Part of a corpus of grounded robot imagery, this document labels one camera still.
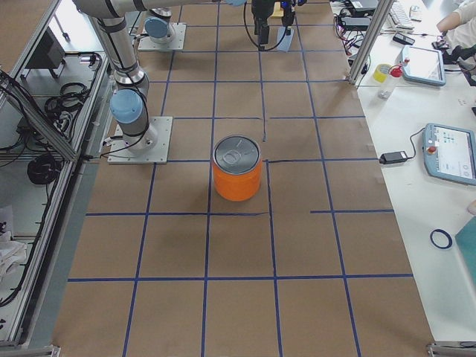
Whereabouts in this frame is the white crumpled cloth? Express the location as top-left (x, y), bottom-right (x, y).
top-left (0, 206), bottom-right (28, 274)

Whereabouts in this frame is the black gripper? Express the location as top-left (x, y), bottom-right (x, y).
top-left (251, 0), bottom-right (275, 51)
top-left (280, 0), bottom-right (305, 27)

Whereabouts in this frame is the far teach pendant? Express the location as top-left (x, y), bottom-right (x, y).
top-left (400, 45), bottom-right (446, 86)

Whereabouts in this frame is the near teach pendant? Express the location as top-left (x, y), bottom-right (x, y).
top-left (422, 123), bottom-right (475, 186)

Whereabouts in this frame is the yellow tape roll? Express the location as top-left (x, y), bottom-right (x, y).
top-left (373, 63), bottom-right (391, 83)

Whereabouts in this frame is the teach pendant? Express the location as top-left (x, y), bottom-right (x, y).
top-left (400, 45), bottom-right (446, 86)
top-left (422, 123), bottom-right (475, 186)

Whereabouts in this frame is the light blue plastic cup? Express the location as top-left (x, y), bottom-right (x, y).
top-left (276, 26), bottom-right (295, 52)

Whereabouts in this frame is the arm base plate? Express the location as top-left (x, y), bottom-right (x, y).
top-left (107, 116), bottom-right (173, 164)
top-left (138, 22), bottom-right (187, 51)

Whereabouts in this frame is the black smartphone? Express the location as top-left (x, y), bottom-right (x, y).
top-left (392, 33), bottom-right (415, 45)

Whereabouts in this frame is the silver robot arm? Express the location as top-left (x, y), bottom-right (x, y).
top-left (74, 1), bottom-right (198, 152)
top-left (144, 1), bottom-right (306, 47)

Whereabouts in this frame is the wooden cup rack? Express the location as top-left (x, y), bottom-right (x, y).
top-left (271, 1), bottom-right (284, 19)

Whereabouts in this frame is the red capped squeeze bottle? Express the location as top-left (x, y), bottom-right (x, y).
top-left (388, 58), bottom-right (410, 78)

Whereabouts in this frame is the black power adapter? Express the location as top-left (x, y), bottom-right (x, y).
top-left (379, 151), bottom-right (408, 165)

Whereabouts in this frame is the orange can with silver lid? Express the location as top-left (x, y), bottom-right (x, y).
top-left (212, 135), bottom-right (262, 202)

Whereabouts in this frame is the teal board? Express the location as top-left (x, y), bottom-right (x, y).
top-left (456, 216), bottom-right (476, 280)

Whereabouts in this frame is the blue tape ring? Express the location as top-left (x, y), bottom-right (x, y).
top-left (430, 229), bottom-right (454, 249)

